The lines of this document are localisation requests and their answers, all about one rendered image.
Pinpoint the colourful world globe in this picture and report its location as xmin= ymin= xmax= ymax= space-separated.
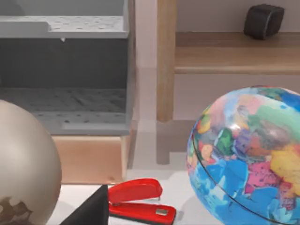
xmin=187 ymin=85 xmax=300 ymax=225

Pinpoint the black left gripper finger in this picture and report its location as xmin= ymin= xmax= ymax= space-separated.
xmin=59 ymin=184 xmax=110 ymax=225

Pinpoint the pale wooden drawer front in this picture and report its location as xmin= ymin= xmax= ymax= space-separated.
xmin=50 ymin=135 xmax=131 ymax=185

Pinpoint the beige globe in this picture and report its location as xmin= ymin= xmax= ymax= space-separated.
xmin=0 ymin=99 xmax=62 ymax=225

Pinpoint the wooden open shelf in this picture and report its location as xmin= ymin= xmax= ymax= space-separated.
xmin=156 ymin=0 xmax=300 ymax=123

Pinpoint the red stapler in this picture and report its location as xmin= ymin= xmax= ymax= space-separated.
xmin=107 ymin=178 xmax=177 ymax=224

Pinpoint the black rounded box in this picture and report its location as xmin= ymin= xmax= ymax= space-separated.
xmin=243 ymin=3 xmax=285 ymax=41

